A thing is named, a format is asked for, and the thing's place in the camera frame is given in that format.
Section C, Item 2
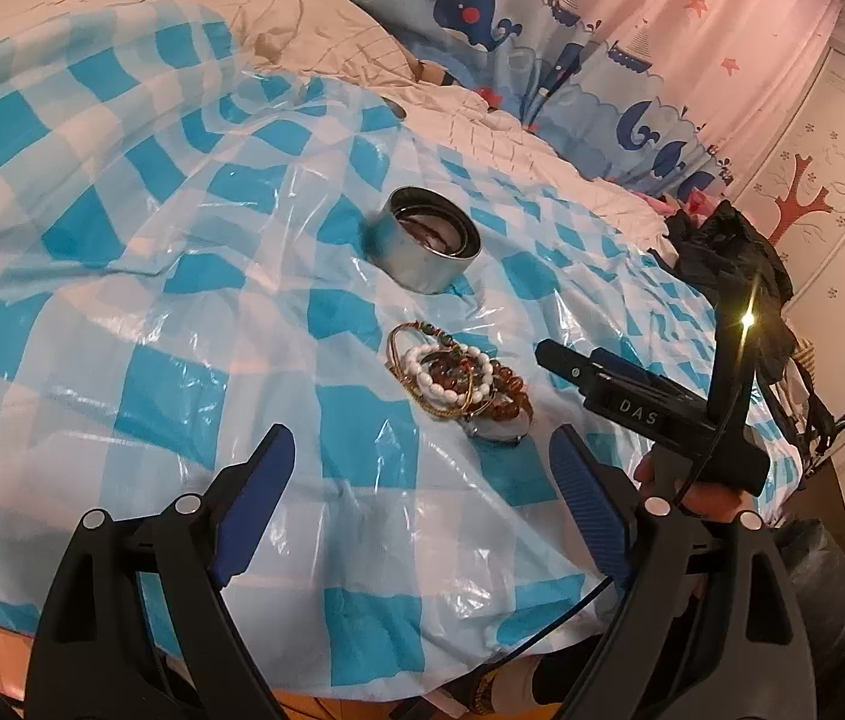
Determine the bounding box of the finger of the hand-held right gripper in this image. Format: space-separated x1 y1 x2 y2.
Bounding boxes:
534 339 712 445
591 347 693 402

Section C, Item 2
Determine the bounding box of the black clothing heap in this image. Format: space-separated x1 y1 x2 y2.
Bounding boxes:
666 201 799 368

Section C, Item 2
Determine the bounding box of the person's right hand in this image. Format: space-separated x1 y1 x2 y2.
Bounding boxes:
632 450 747 520

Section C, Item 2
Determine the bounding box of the white lined quilt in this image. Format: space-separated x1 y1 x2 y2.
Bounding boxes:
0 0 667 248

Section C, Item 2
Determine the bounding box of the brown object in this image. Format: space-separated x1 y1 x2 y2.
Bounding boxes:
413 60 457 89

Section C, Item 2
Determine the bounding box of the round metal tin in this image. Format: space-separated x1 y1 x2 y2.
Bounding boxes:
371 186 483 293

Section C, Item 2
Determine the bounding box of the wardrobe with tree sticker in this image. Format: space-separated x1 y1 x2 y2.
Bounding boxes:
729 45 845 421

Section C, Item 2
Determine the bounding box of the pile of bracelets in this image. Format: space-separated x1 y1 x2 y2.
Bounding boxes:
386 321 532 428

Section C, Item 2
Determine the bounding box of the blue checked plastic sheet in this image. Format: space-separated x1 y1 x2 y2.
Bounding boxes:
0 0 805 672

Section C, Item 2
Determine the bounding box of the dark bin bag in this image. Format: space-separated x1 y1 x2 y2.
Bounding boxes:
771 517 845 720

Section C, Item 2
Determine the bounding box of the pink cloth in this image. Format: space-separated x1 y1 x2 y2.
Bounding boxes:
647 191 724 224

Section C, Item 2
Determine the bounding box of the whale print curtain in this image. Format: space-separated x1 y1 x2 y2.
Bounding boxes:
332 0 845 200

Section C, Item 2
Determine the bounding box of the person's foot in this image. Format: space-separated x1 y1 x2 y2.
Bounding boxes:
467 649 599 720

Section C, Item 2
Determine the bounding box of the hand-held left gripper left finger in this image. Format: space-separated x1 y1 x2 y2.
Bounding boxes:
25 424 297 720

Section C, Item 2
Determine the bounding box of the black cable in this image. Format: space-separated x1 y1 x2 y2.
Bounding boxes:
673 270 766 512

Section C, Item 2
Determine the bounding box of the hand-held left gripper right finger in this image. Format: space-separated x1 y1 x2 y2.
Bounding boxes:
548 426 819 720

